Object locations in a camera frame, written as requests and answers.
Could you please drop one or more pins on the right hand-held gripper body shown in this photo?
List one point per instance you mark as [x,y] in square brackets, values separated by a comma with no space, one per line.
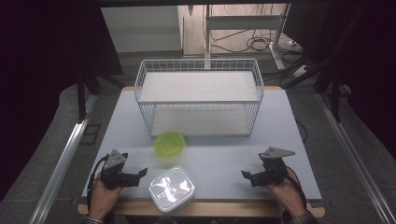
[271,172]

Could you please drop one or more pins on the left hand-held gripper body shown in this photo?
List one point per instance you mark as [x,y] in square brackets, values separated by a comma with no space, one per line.
[115,174]

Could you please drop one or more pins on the clear container with green lid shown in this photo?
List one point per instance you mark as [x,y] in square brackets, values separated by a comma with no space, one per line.
[169,144]

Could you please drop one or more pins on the person's right hand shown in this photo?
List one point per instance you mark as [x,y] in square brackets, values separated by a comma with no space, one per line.
[288,194]

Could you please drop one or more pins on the person's left hand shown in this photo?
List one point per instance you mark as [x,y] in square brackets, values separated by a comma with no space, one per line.
[102,199]

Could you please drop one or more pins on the white square lidded container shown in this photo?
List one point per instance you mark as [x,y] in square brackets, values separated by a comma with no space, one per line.
[172,189]

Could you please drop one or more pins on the dark floor grate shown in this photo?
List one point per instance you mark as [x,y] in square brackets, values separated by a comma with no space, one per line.
[90,134]

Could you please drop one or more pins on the person's left plaid sleeve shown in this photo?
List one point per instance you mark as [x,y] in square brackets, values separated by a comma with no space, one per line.
[92,220]

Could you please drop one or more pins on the person's plaid sleeve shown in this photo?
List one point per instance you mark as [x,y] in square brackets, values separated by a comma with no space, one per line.
[300,219]
[92,220]

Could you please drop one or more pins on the person's right plaid sleeve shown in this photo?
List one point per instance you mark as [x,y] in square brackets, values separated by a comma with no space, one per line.
[300,219]

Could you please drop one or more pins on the black metal stand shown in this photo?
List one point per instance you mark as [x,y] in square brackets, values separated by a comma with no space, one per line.
[82,96]

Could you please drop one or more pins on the white power strip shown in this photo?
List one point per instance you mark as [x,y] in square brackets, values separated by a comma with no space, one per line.
[300,71]

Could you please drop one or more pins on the dark curtain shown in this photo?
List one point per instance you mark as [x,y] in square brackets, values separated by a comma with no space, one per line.
[40,77]
[367,62]

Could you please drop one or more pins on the aluminium rail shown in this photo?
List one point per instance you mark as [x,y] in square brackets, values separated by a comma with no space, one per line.
[62,161]
[355,155]

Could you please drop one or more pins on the white desk frame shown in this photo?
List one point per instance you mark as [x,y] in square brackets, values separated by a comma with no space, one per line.
[239,21]

